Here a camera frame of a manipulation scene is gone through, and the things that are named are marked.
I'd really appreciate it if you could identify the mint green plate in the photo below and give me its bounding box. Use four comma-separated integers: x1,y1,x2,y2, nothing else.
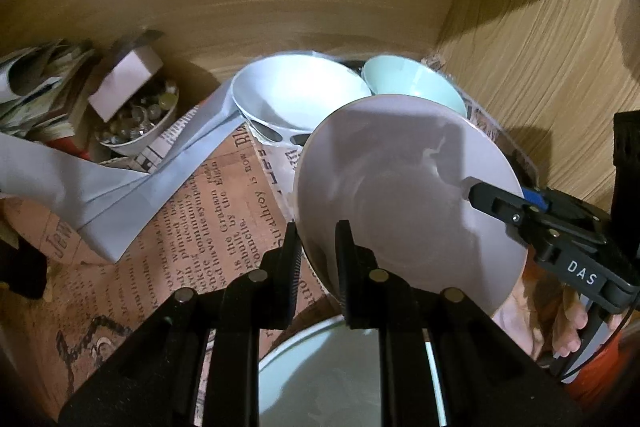
257,313,449,427

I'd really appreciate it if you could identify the large grey-pink bowl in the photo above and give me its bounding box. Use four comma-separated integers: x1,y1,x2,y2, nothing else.
294,95,527,315

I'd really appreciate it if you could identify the white bowl with black spots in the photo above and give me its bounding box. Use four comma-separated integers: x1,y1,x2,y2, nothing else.
230,54,371,146

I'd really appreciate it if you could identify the person's right hand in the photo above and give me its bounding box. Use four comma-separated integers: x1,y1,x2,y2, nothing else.
491,275,624,360

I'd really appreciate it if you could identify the printed newspaper table covering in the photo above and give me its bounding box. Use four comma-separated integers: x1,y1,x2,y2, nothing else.
1,87,331,418

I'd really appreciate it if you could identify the grey folded paper sheet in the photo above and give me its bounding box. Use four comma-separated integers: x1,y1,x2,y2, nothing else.
1,81,242,262

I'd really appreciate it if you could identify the mint green bowl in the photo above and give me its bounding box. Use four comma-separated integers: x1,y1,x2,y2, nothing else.
361,55,466,117

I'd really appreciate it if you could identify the small bowl of glass marbles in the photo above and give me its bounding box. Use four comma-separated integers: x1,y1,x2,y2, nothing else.
94,77,179,156

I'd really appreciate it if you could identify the small white cardboard box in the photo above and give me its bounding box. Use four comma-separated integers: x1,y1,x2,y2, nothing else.
88,46,163,122

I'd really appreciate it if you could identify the stack of newspapers and books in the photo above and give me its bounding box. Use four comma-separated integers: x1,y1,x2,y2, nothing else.
1,40,102,143

